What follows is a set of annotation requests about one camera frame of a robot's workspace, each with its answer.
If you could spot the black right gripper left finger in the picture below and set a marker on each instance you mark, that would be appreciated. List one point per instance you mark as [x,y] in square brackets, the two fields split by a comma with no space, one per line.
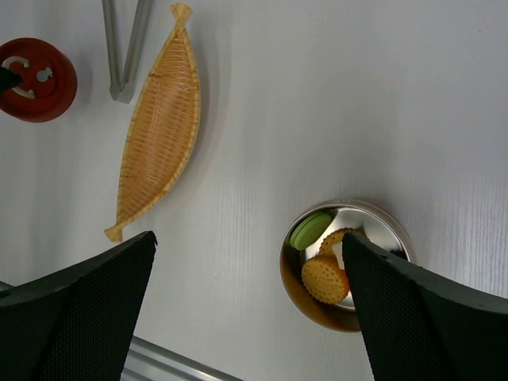
[77,323]

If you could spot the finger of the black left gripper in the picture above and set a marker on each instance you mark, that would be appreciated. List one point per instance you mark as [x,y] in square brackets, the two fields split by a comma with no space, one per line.
[9,79]

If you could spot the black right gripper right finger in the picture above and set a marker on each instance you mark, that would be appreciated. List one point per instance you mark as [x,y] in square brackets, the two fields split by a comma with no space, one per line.
[418,325]

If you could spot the red round lid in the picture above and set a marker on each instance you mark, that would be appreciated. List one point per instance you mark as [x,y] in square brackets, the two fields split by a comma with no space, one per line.
[49,81]

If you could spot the yellow round cracker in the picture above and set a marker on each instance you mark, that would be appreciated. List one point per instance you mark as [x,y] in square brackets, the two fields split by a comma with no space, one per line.
[326,248]
[325,280]

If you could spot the metal round lunch box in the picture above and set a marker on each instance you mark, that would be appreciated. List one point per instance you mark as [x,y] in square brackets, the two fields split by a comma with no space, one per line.
[380,228]

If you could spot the metal serving tongs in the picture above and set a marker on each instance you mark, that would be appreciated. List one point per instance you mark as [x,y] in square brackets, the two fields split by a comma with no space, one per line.
[123,75]

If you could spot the green round cake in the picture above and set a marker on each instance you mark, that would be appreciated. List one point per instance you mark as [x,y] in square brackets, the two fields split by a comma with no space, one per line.
[308,230]

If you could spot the boat-shaped woven basket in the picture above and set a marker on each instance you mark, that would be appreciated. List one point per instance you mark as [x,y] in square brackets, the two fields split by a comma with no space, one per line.
[163,128]

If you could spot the aluminium front rail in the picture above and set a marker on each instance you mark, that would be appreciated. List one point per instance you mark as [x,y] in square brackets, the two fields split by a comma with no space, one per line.
[148,361]

